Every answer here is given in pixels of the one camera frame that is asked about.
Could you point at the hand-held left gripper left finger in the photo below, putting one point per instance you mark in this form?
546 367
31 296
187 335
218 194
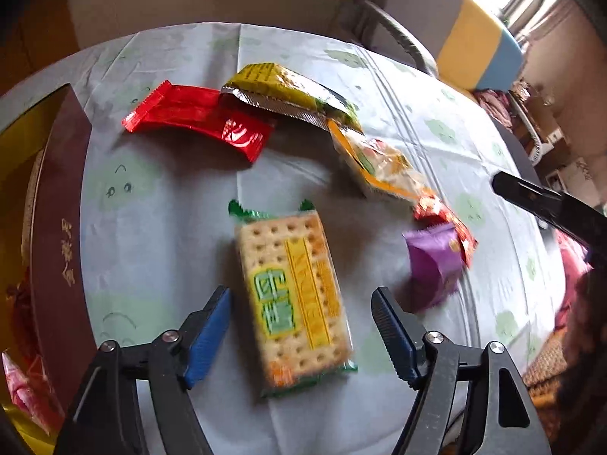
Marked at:
208 336

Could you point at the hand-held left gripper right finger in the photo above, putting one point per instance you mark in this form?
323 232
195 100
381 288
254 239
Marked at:
396 336

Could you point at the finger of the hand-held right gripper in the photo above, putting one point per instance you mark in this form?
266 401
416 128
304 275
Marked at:
545 204

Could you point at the purple snack packet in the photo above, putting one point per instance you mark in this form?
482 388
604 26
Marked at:
431 260

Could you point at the square cracker packet green label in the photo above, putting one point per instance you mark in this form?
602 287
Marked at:
294 294

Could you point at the red orange snack packet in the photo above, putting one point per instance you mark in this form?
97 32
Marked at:
441 211

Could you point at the orange clear seed bag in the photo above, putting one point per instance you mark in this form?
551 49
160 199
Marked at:
374 161

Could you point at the maroon tin box gold inside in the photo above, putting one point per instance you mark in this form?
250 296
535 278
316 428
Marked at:
57 227

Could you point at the pink heart snack packet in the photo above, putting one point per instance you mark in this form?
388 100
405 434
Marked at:
23 384

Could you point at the yellow snack packet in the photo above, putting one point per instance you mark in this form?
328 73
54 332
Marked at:
275 80

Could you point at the dark red cloth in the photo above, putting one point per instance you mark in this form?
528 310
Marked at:
498 104

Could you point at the grey yellow blue chair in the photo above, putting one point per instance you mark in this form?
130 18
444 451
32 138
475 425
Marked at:
474 33

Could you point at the brown wooden wardrobe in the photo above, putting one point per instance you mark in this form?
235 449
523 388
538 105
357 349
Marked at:
28 33

